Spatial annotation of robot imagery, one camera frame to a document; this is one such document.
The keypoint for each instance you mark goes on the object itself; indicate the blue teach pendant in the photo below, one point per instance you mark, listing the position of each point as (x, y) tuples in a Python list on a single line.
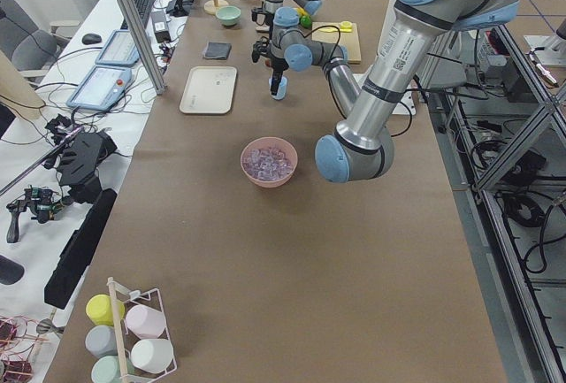
[(119, 50), (101, 88)]

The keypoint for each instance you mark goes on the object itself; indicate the green lime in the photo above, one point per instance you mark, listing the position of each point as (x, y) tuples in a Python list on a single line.
[(305, 21)]

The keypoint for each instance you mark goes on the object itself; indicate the blue teach pendant far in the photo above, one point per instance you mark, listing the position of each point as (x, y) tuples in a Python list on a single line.
[(119, 50)]

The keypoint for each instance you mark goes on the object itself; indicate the grey cup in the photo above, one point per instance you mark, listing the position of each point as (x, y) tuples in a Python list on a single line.
[(101, 341)]

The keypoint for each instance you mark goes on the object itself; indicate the mint cup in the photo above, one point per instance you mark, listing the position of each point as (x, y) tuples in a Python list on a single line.
[(106, 370)]

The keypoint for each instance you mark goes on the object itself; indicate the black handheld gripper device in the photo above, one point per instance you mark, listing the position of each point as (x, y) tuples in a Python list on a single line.
[(77, 160)]

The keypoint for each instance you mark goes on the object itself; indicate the white cup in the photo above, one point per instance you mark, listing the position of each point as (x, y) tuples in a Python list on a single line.
[(152, 355)]

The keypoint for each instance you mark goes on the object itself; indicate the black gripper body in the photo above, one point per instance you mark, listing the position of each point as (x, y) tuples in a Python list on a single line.
[(266, 16), (277, 65)]

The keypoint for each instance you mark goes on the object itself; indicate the yellow lemon upper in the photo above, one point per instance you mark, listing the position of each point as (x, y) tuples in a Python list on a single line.
[(301, 11)]

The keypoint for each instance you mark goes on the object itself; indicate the long black bar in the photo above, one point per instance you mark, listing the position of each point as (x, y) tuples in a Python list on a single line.
[(78, 252)]

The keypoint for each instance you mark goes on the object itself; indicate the pink bowl of ice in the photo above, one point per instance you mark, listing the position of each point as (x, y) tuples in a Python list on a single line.
[(269, 162)]

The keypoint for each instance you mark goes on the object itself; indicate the light blue plastic cup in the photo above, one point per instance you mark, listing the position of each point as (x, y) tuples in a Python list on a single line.
[(282, 89)]

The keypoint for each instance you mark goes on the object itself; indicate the blue teach pendant near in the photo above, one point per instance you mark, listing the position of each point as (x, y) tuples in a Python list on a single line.
[(101, 88)]

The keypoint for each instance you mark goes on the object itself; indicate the white wire cup rack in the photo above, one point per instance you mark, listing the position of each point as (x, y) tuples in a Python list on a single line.
[(122, 300)]

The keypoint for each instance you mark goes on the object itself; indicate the pink cup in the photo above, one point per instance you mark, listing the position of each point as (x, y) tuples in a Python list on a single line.
[(145, 322)]

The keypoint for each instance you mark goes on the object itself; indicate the yellow cup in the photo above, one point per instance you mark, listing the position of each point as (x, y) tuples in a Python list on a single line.
[(98, 310)]

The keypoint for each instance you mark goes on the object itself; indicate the cream rabbit tray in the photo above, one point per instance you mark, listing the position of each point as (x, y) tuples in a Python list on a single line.
[(209, 90)]

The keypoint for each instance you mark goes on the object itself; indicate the steel muddler black tip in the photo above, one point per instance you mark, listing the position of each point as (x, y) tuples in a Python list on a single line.
[(263, 29)]

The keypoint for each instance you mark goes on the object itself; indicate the aluminium frame post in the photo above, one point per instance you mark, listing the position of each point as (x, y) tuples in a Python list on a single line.
[(142, 44)]

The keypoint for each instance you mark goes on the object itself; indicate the black power adapter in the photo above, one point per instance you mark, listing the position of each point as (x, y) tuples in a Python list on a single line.
[(160, 26)]

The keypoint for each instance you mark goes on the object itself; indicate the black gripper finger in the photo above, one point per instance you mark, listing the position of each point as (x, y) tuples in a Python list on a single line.
[(274, 88)]

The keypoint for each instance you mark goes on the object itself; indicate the grey folded cloth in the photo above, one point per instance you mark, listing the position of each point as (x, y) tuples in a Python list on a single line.
[(217, 50)]

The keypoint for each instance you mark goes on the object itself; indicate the wooden cutting board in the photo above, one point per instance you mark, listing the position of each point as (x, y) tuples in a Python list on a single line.
[(348, 39)]

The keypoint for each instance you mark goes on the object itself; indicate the grey office chair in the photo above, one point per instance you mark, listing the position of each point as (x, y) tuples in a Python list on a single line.
[(31, 49)]

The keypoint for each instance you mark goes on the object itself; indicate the mint green bowl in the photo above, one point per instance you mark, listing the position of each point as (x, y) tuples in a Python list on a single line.
[(228, 15)]

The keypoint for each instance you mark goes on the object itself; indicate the black keyboard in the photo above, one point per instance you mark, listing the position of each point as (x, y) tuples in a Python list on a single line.
[(144, 8)]

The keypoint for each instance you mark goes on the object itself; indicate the black computer mouse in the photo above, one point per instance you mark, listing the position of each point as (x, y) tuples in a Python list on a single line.
[(90, 39)]

